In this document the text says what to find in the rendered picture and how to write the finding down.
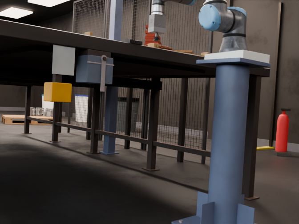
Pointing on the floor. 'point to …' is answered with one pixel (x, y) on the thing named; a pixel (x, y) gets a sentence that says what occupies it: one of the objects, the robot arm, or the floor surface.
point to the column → (227, 146)
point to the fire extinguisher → (282, 134)
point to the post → (116, 10)
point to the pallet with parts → (39, 113)
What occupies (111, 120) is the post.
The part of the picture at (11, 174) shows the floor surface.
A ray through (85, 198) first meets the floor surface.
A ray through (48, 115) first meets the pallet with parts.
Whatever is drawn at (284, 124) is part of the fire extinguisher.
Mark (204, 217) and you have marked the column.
